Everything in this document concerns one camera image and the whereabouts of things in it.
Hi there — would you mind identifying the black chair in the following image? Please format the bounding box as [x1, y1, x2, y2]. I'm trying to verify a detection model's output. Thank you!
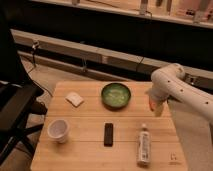
[0, 18, 47, 165]

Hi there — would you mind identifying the green ceramic bowl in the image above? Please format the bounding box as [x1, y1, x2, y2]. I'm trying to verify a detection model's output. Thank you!
[101, 83, 131, 109]

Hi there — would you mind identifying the black rectangular bar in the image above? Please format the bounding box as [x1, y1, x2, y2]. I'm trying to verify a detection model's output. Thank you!
[104, 123, 113, 147]

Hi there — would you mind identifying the wooden table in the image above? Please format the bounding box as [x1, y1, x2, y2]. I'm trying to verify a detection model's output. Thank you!
[31, 81, 188, 171]

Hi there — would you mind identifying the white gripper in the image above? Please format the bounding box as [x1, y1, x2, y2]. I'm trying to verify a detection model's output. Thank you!
[148, 87, 169, 117]

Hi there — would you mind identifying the white plastic bottle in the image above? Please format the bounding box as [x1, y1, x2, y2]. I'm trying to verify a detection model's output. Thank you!
[137, 124, 150, 167]

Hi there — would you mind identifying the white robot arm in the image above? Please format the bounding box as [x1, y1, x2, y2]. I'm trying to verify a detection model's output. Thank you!
[148, 63, 213, 124]

